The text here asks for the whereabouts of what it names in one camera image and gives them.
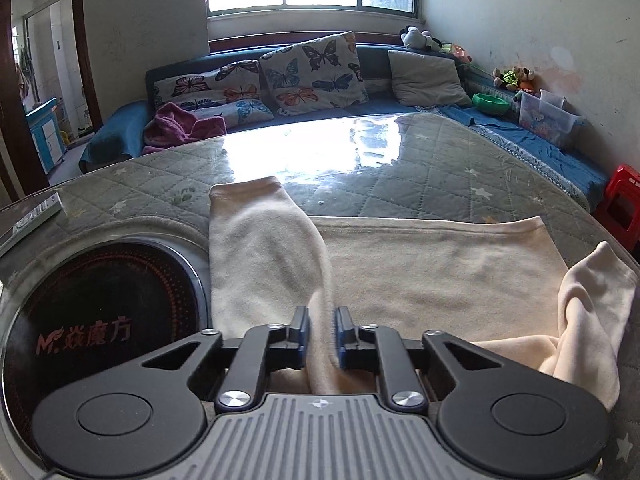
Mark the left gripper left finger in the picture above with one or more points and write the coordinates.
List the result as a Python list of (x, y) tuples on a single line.
[(250, 360)]

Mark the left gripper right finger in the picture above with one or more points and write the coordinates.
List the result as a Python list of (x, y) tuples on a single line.
[(396, 363)]

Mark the cream sweatshirt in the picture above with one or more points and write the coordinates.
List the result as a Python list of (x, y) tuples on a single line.
[(503, 286)]

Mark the black round induction cooktop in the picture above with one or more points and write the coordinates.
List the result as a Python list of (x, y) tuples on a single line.
[(87, 308)]

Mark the magenta cloth on sofa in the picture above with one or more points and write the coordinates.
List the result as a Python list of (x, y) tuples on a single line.
[(173, 126)]

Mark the left butterfly pillow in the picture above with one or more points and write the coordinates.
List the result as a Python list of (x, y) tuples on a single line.
[(233, 92)]

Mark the butterfly pillow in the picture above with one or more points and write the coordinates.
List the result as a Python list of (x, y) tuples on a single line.
[(319, 74), (233, 92)]

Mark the blue corner sofa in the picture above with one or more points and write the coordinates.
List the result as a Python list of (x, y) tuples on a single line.
[(121, 136)]

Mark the green plastic bowl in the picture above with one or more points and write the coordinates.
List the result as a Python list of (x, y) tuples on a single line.
[(490, 105)]

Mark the beige plain cushion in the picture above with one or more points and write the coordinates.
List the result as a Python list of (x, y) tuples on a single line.
[(425, 80)]

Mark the right butterfly pillow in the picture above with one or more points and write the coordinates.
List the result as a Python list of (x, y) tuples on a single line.
[(319, 74)]

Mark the red plastic stool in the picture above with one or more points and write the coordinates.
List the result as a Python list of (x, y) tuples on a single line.
[(619, 210)]

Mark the clear plastic storage box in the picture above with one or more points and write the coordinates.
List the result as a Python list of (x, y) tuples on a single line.
[(548, 121)]

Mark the brown green plush toy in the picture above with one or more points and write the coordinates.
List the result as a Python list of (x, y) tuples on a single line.
[(518, 78)]

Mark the black white plush toy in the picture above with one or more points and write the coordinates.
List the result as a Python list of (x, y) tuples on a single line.
[(416, 39)]

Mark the blue white small cabinet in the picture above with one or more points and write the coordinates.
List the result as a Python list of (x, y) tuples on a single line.
[(46, 133)]

